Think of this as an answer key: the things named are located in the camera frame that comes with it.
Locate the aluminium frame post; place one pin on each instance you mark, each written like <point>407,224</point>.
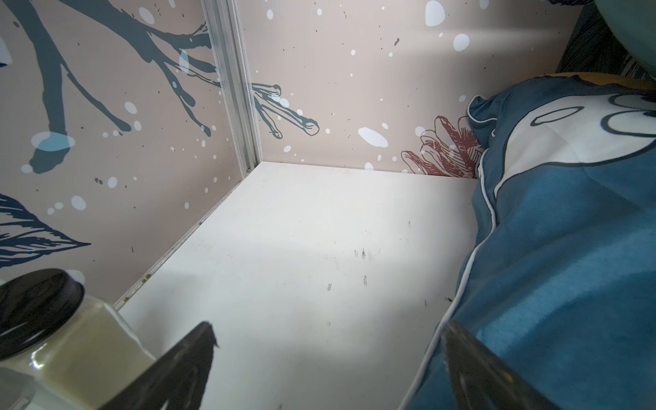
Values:
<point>228,48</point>

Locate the blue cartoon pillow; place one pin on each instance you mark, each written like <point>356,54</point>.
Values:
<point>560,284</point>

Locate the teal cat pillow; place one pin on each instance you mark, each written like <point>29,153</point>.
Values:
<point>613,37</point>

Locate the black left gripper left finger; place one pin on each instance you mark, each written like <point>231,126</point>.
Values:
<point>177,380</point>

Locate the glass jar black lid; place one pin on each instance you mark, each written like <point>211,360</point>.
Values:
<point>74,345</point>

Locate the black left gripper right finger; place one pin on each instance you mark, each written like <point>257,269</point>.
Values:
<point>481,380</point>

